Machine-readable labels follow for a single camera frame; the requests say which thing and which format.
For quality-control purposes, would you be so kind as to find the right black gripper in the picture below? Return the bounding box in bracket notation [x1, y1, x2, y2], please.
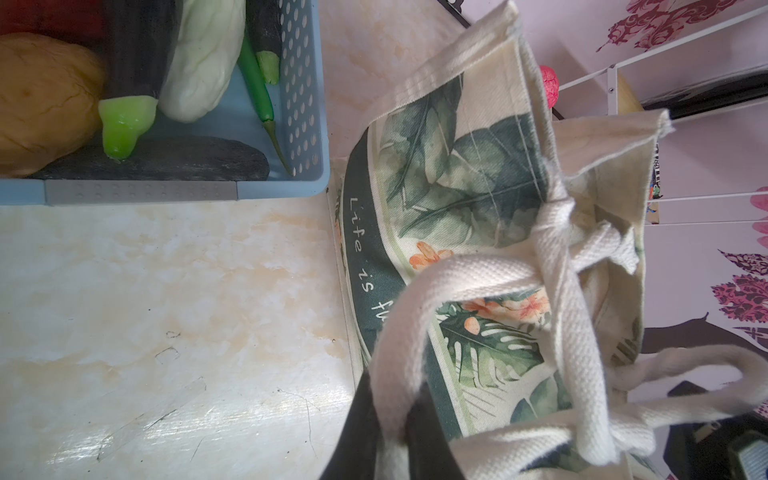
[663, 403, 767, 480]

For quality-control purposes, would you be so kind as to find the dark purple eggplant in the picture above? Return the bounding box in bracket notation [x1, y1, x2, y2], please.
[98, 0, 183, 161]

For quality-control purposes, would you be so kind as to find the blue plastic vegetable basket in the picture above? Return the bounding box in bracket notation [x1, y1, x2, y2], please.
[1, 0, 331, 206]

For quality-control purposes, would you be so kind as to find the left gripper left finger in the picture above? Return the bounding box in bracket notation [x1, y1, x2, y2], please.
[320, 371, 381, 480]

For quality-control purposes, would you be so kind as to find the white daikon radish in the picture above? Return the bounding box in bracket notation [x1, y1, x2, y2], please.
[159, 0, 246, 123]

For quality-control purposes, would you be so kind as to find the green chili pepper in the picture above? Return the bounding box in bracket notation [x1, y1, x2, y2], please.
[238, 36, 293, 176]

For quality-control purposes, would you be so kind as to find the cream canvas grocery bag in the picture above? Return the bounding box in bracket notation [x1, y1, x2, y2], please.
[337, 1, 767, 479]

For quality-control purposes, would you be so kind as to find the brown potato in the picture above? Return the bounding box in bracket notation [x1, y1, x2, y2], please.
[1, 33, 106, 178]

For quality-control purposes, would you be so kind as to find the pink dragon fruit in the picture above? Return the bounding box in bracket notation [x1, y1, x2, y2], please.
[540, 65, 560, 109]

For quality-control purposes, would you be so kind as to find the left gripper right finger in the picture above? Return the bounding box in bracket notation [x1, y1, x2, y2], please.
[405, 383, 465, 480]

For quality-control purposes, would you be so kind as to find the white wire wooden shelf rack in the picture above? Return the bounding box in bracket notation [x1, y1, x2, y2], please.
[562, 1, 767, 231]

